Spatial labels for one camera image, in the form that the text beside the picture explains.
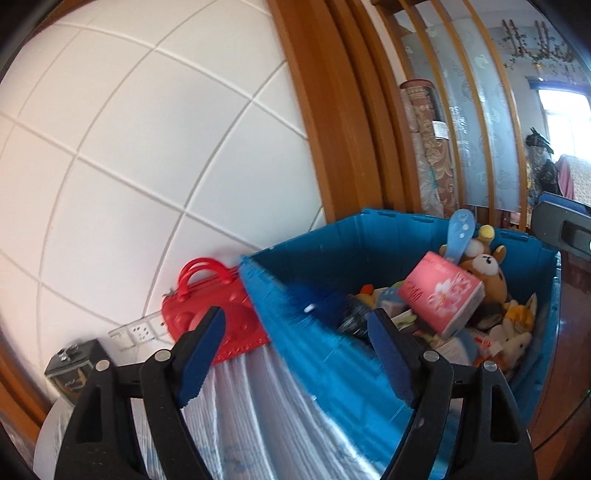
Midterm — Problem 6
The white blank wall plate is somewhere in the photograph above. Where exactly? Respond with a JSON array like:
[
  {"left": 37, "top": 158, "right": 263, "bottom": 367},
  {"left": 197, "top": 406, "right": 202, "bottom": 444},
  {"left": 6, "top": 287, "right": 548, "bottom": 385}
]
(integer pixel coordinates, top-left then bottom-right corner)
[{"left": 149, "top": 312, "right": 168, "bottom": 337}]

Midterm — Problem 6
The white power socket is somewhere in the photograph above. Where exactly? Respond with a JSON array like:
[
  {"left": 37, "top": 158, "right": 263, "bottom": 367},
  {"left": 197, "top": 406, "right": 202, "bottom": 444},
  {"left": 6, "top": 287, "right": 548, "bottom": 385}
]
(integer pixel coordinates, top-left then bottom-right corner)
[{"left": 126, "top": 321, "right": 155, "bottom": 345}]

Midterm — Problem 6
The white wall switch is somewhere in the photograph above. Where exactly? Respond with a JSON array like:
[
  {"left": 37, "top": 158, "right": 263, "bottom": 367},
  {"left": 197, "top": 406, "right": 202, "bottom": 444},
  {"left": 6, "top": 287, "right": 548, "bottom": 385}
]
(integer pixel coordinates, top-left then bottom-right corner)
[{"left": 108, "top": 326, "right": 134, "bottom": 351}]

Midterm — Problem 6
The rolled patterned carpet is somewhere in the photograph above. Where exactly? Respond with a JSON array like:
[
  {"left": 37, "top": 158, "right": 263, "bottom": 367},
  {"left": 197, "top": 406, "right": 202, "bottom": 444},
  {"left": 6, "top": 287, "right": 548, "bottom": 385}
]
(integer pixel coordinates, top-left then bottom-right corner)
[{"left": 400, "top": 78, "right": 459, "bottom": 218}]

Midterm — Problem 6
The white duck plush toy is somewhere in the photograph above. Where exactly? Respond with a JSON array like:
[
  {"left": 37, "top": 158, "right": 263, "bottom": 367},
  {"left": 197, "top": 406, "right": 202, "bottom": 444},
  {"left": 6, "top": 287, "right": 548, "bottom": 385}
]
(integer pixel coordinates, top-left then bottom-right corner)
[{"left": 504, "top": 293, "right": 538, "bottom": 334}]

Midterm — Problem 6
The pink tissue pack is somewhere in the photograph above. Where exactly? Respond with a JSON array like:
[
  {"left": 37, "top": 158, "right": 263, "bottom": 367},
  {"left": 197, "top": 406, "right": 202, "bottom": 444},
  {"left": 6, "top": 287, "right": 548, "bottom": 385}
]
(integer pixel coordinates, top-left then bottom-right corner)
[{"left": 399, "top": 251, "right": 485, "bottom": 340}]

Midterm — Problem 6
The brown bear plush toy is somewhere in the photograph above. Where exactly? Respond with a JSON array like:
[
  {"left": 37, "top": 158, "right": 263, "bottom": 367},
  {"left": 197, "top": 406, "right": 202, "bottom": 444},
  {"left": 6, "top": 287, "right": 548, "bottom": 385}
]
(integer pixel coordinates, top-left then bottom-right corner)
[{"left": 439, "top": 225, "right": 508, "bottom": 305}]

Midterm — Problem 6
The metal clip on box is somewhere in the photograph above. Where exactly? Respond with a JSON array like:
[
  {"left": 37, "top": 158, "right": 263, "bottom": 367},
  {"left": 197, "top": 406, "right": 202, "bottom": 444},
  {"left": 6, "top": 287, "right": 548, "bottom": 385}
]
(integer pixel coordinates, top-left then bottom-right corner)
[{"left": 57, "top": 344, "right": 79, "bottom": 363}]

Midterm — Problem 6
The black gift box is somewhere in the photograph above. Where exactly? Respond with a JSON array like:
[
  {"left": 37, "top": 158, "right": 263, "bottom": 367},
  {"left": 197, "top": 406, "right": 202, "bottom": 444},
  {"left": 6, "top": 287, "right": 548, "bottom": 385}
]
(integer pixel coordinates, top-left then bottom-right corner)
[{"left": 44, "top": 339, "right": 110, "bottom": 405}]

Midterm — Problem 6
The red bear plastic case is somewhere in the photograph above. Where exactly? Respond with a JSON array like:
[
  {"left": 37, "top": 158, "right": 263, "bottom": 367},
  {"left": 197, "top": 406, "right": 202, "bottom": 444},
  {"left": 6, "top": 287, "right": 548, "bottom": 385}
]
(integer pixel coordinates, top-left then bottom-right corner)
[{"left": 161, "top": 256, "right": 271, "bottom": 368}]

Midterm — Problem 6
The white bunny plush toy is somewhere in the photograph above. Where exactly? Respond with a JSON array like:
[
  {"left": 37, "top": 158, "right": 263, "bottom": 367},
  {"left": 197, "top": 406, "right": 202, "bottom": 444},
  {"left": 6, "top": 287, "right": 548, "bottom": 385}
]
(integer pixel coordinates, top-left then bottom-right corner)
[{"left": 489, "top": 318, "right": 532, "bottom": 373}]

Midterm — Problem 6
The blue plastic storage bin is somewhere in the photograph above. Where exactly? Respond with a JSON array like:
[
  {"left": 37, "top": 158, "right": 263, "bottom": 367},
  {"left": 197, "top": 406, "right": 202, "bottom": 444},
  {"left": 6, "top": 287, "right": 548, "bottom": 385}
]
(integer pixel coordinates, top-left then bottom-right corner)
[{"left": 239, "top": 209, "right": 561, "bottom": 471}]

